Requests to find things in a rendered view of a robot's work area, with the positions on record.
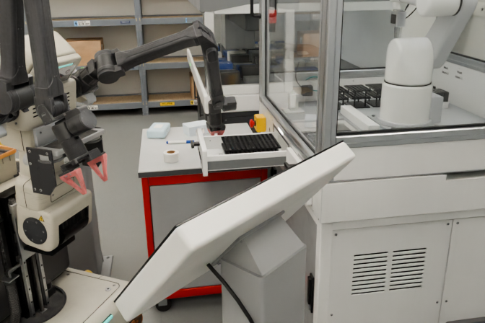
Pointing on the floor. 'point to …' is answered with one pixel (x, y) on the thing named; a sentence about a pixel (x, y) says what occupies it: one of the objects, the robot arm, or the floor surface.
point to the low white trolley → (186, 195)
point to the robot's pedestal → (89, 239)
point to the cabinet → (393, 267)
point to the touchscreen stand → (265, 291)
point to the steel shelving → (169, 99)
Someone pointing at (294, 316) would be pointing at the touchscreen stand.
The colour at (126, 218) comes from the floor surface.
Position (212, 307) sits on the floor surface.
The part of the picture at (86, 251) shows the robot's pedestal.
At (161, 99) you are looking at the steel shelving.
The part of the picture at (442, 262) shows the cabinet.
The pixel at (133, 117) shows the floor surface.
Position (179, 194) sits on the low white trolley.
